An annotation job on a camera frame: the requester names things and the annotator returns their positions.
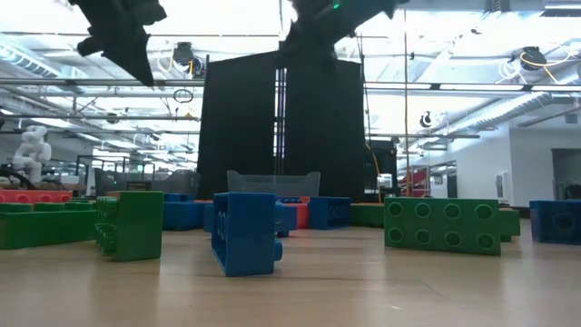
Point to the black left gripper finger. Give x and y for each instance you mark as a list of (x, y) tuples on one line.
[(88, 46), (131, 54)]

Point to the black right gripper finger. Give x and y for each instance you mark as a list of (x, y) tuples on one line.
[(299, 47)]

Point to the orange long toy brick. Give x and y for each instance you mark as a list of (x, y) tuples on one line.
[(303, 215), (32, 196), (112, 193)]

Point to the blue long toy brick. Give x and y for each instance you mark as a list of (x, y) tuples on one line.
[(181, 215), (329, 213), (245, 236), (288, 200)]

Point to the green long toy brick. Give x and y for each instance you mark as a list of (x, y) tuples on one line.
[(136, 227), (45, 229), (436, 225), (367, 215)]

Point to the blue square toy brick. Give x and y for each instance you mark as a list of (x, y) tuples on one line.
[(551, 222), (288, 220), (208, 218)]

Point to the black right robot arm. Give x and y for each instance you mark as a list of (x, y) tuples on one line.
[(372, 3)]

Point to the black partition panel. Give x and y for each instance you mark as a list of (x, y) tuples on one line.
[(236, 127), (324, 136)]

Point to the thin vertical pole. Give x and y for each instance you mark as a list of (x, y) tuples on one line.
[(406, 91)]

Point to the white robot figure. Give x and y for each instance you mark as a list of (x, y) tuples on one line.
[(32, 154)]

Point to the grey translucent plastic bin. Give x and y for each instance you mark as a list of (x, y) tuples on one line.
[(177, 184), (272, 184)]

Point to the black equipment cabinet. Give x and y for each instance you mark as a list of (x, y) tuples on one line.
[(383, 156)]

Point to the white box device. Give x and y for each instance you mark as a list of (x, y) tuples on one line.
[(385, 181)]

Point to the red tool cart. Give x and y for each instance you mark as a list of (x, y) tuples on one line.
[(417, 181)]

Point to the green square toy brick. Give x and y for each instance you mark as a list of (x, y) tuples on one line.
[(510, 222)]

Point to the dark chair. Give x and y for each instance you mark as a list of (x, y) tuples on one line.
[(573, 193)]

